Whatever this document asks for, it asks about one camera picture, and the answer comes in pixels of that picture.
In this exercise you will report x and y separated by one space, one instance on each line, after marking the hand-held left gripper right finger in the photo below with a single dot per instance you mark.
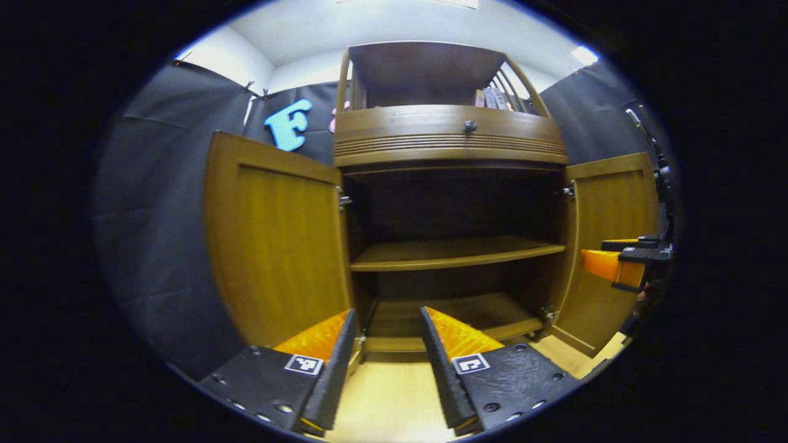
440 369

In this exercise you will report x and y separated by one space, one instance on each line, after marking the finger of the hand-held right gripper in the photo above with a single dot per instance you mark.
634 255
622 246

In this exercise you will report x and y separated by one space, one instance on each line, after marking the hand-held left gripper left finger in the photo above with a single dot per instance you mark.
335 381

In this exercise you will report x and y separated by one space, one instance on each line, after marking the wooden shoe cabinet door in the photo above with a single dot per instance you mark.
606 203
277 246

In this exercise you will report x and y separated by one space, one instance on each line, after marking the metal door hinge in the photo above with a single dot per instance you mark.
361 337
343 199
547 315
568 191

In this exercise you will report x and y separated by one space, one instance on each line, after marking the wooden cabinet drawer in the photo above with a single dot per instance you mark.
400 126

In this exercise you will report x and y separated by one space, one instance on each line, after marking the wooden inner shelf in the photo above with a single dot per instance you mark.
455 252

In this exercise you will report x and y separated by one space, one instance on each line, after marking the small ceiling light panel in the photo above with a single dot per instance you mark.
583 55

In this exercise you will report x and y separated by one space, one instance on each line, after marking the patterned book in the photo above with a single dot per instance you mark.
502 99

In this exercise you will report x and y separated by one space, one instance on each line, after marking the black drawer knob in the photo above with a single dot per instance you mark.
470 127

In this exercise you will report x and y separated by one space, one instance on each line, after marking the grey book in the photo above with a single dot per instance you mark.
490 98

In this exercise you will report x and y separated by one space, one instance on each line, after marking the pink book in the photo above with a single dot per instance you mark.
479 98

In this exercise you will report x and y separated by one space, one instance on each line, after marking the black backdrop cloth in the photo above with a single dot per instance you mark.
154 215

